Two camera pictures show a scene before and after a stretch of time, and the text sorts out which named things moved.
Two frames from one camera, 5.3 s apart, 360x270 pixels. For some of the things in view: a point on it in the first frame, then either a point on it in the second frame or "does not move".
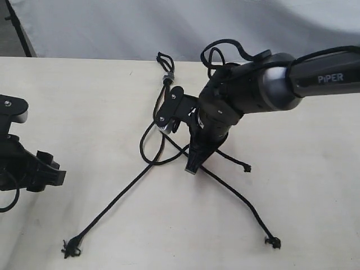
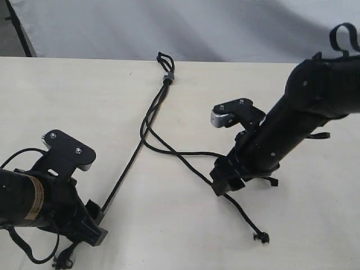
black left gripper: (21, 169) → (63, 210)
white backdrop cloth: (139, 30) does not move
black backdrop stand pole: (17, 27) does not move
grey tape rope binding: (168, 75) does not move
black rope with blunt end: (246, 168) → (272, 181)
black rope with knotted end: (273, 241) → (167, 67)
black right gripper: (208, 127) → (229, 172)
